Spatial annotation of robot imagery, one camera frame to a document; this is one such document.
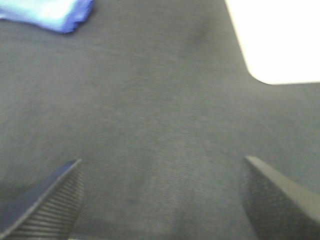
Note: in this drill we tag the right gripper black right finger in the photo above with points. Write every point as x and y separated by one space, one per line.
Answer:
277 207

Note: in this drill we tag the white translucent plastic basket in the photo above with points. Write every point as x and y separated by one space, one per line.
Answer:
279 39

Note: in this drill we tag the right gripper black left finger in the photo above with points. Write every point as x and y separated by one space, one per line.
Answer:
49 210

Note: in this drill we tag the blue microfibre towel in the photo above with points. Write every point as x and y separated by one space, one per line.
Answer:
62 16

